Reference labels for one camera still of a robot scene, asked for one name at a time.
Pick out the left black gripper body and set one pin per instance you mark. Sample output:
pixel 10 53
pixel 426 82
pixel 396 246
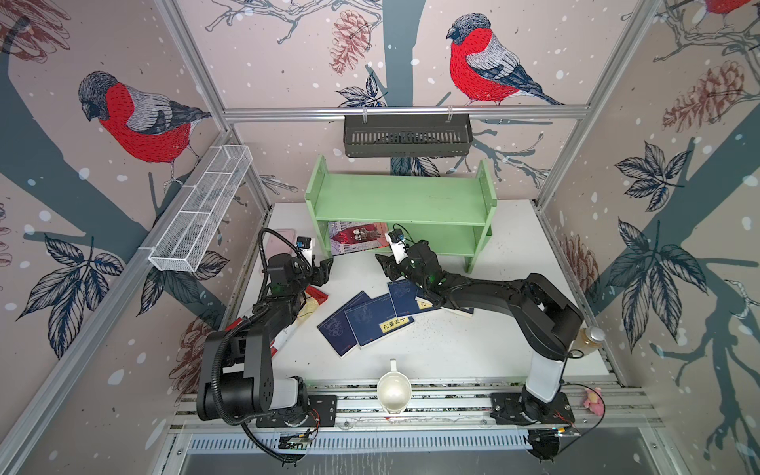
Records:
pixel 301 276

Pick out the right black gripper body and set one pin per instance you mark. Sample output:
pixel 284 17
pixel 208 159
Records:
pixel 420 281

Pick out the pink red illustrated book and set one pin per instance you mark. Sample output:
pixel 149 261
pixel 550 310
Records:
pixel 350 237

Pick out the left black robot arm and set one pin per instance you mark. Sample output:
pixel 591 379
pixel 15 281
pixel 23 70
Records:
pixel 236 382

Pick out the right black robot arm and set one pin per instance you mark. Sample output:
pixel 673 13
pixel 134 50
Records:
pixel 549 321

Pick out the red snack bag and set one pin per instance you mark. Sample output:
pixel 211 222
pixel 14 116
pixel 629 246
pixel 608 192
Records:
pixel 279 316

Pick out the pink rectangular case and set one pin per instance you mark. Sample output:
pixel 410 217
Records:
pixel 275 246

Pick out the blue book yellow label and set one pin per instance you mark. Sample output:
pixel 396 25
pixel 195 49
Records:
pixel 425 304
pixel 373 320

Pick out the leftmost blue book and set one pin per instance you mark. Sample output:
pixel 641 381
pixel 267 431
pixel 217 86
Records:
pixel 337 330

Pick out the green wooden two-tier shelf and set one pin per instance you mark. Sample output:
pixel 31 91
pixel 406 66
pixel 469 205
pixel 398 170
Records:
pixel 453 214

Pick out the white ceramic pitcher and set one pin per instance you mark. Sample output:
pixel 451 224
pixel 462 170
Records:
pixel 394 390

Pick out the black hanging slotted basket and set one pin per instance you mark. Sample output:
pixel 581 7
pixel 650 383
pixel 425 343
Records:
pixel 407 136

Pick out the small circuit board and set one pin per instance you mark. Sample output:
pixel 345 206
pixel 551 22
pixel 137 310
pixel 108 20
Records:
pixel 294 443

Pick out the amber bottle white cap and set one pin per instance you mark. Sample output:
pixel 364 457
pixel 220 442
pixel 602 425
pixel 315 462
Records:
pixel 588 341

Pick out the pink small toy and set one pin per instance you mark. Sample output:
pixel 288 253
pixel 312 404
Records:
pixel 594 401

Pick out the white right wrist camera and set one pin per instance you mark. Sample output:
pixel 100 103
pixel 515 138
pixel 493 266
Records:
pixel 398 245

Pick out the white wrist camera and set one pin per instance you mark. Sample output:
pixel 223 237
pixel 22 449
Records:
pixel 305 246
pixel 398 245

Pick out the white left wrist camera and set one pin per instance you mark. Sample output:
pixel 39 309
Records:
pixel 305 246

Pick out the white wire mesh tray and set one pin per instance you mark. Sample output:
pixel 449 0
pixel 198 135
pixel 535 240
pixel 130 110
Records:
pixel 189 235

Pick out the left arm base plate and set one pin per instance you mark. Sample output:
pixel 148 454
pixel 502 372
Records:
pixel 320 412

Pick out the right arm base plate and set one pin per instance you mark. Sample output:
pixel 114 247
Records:
pixel 523 409

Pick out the aluminium mounting rail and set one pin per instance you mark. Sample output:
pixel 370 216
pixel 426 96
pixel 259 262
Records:
pixel 469 406

